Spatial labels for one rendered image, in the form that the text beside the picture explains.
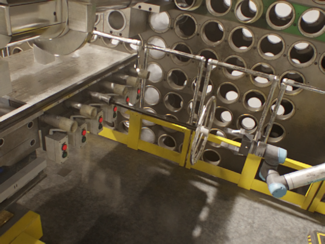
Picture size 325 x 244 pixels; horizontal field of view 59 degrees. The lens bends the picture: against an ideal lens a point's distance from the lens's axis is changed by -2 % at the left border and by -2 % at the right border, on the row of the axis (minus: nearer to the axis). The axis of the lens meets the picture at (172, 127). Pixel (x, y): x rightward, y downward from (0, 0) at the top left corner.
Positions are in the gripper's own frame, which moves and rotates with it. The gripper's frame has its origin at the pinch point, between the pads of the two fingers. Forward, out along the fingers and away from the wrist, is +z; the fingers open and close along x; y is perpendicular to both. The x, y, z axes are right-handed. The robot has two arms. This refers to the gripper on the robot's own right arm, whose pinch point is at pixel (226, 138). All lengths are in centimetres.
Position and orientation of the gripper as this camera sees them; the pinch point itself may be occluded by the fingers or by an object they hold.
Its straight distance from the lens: 158.5
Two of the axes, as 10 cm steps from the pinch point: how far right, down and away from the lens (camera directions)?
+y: -3.9, 7.5, -5.4
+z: -9.2, -3.0, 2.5
